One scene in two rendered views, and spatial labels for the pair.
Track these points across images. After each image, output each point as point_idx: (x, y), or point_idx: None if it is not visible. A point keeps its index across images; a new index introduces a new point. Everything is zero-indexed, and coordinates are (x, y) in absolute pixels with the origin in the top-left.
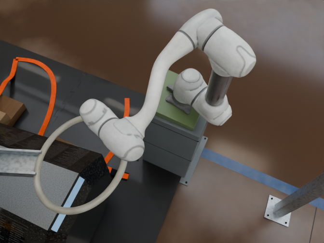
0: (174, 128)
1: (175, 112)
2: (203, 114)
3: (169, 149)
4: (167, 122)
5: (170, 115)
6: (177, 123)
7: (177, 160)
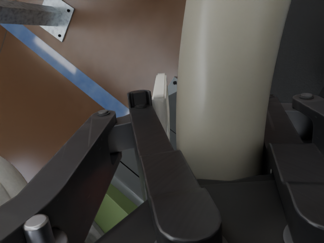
0: (125, 180)
1: (108, 219)
2: (10, 194)
3: (173, 138)
4: (138, 199)
5: (122, 215)
6: (113, 190)
7: (171, 116)
